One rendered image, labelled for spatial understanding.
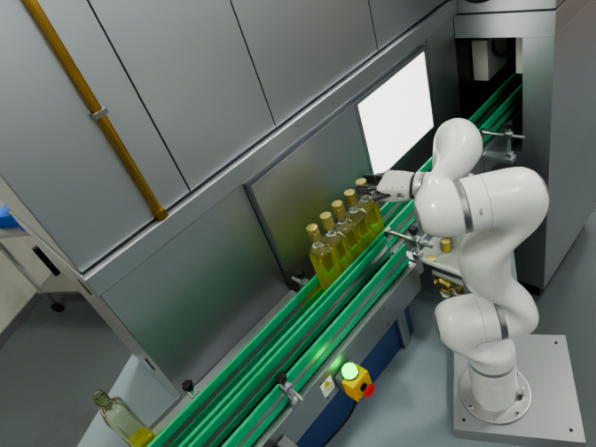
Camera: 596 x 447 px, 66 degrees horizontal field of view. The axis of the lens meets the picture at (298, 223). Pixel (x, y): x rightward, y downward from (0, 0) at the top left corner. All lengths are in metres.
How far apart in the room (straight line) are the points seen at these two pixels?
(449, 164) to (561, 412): 0.84
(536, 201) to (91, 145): 0.87
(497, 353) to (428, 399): 0.38
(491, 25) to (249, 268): 1.28
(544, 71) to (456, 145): 1.11
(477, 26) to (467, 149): 1.15
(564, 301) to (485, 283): 1.80
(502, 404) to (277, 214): 0.82
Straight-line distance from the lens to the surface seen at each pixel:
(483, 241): 0.95
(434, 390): 1.59
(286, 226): 1.40
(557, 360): 1.58
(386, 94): 1.67
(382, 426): 1.55
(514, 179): 0.87
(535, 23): 1.94
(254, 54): 1.27
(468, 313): 1.14
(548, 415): 1.49
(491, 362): 1.26
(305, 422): 1.37
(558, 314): 2.73
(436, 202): 0.84
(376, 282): 1.39
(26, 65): 1.02
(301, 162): 1.38
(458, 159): 0.90
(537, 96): 2.04
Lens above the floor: 2.12
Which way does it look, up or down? 36 degrees down
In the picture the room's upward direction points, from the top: 21 degrees counter-clockwise
